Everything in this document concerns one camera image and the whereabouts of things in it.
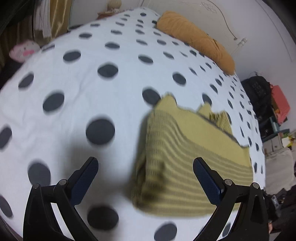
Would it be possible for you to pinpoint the yellow grey striped knit sweater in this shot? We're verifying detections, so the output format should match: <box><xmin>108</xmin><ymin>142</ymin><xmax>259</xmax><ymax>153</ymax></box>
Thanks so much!
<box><xmin>131</xmin><ymin>95</ymin><xmax>253</xmax><ymax>217</ymax></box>

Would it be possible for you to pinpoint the cluttered side table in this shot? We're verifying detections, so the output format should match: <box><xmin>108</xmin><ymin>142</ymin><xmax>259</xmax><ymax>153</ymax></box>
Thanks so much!
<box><xmin>259</xmin><ymin>118</ymin><xmax>295</xmax><ymax>195</ymax></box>

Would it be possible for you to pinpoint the coral red box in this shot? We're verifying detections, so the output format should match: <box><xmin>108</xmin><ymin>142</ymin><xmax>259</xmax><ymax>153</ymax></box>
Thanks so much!
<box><xmin>270</xmin><ymin>85</ymin><xmax>290</xmax><ymax>125</ymax></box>

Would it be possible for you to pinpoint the black backpack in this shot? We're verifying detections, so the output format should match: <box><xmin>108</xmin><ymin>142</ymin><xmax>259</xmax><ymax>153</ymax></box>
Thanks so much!
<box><xmin>241</xmin><ymin>75</ymin><xmax>272</xmax><ymax>123</ymax></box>

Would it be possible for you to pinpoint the white polka dot bed cover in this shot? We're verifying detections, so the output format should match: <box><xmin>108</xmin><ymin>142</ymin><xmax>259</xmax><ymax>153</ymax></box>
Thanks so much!
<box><xmin>1</xmin><ymin>8</ymin><xmax>265</xmax><ymax>240</ymax></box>

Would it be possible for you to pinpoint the pink cat plush toy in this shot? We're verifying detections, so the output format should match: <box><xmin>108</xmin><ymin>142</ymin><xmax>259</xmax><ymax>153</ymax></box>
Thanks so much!
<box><xmin>9</xmin><ymin>40</ymin><xmax>40</xmax><ymax>63</ymax></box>

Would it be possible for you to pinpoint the hanging white garment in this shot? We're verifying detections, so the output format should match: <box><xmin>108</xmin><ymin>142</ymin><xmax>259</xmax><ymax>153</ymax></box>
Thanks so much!
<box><xmin>34</xmin><ymin>0</ymin><xmax>52</xmax><ymax>38</ymax></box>

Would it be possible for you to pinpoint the mustard orange pillow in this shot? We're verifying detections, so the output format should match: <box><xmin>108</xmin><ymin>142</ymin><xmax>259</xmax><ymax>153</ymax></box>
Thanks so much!
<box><xmin>157</xmin><ymin>11</ymin><xmax>235</xmax><ymax>75</ymax></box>

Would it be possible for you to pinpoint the golden satin curtain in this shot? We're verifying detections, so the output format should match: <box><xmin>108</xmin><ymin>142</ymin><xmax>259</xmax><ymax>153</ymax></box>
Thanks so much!
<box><xmin>50</xmin><ymin>0</ymin><xmax>72</xmax><ymax>39</ymax></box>

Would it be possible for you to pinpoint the beige round plush toy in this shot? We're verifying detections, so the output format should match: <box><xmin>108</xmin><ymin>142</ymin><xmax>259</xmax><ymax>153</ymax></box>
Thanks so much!
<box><xmin>107</xmin><ymin>0</ymin><xmax>122</xmax><ymax>11</ymax></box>

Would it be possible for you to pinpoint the white wall cable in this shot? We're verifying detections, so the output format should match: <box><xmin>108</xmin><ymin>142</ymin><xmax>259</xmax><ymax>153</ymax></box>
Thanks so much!
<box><xmin>203</xmin><ymin>0</ymin><xmax>248</xmax><ymax>47</ymax></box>

